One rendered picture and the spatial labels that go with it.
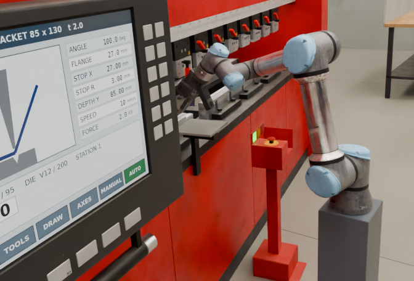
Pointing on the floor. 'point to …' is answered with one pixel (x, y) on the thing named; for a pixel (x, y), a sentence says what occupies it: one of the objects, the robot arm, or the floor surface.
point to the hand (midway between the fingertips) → (180, 113)
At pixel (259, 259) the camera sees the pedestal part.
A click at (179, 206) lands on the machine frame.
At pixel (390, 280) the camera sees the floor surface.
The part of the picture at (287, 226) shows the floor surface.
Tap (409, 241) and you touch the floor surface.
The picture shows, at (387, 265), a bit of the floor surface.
